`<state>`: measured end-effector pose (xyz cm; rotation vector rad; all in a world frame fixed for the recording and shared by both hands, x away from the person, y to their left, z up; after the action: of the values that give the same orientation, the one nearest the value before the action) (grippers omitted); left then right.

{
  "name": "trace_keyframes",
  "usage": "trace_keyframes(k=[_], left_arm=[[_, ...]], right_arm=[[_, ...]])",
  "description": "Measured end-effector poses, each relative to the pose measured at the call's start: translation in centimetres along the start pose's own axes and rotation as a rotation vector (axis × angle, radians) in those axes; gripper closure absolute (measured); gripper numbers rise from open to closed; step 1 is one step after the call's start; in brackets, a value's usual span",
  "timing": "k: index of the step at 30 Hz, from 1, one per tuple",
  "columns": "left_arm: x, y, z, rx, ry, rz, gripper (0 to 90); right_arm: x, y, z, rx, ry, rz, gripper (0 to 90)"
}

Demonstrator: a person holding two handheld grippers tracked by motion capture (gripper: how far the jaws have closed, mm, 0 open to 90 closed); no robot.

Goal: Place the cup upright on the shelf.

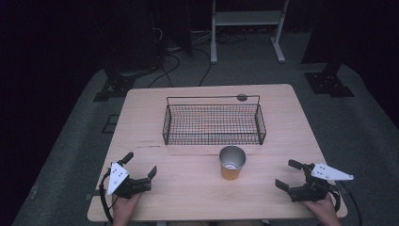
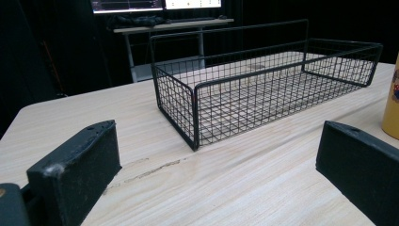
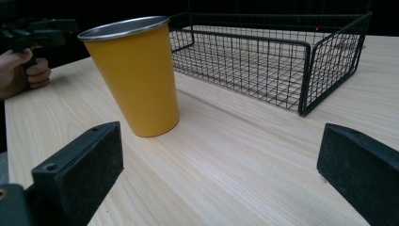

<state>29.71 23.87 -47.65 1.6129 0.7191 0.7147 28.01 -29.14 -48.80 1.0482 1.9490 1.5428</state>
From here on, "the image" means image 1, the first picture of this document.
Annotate person's right hand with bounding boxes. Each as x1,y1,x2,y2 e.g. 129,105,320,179
301,197,343,226

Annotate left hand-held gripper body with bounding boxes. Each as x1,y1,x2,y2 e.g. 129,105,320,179
106,161,153,200

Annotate orange cup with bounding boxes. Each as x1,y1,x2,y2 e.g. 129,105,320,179
218,145,247,182

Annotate black floor cables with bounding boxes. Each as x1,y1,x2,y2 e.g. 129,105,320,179
146,29,248,89

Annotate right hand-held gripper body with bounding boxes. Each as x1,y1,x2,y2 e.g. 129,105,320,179
288,162,355,203

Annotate black stand base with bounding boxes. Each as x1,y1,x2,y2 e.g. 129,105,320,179
303,57,356,99
92,66,159,103

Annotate person's left hand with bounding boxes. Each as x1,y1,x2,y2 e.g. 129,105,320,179
111,192,143,226

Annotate white metal stand frame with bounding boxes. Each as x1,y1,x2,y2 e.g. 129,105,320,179
210,0,290,65

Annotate black wire basket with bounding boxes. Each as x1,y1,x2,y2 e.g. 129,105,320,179
162,94,268,147

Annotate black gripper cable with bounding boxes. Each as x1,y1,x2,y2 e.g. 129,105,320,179
99,169,116,225
328,180,364,226

